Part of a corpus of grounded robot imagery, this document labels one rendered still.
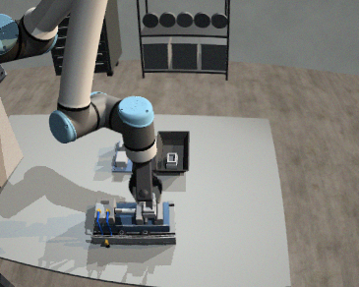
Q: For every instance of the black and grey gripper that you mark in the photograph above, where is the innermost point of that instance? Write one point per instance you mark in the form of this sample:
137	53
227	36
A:
156	183

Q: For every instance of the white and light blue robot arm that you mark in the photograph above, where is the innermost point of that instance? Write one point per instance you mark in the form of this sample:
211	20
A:
80	112

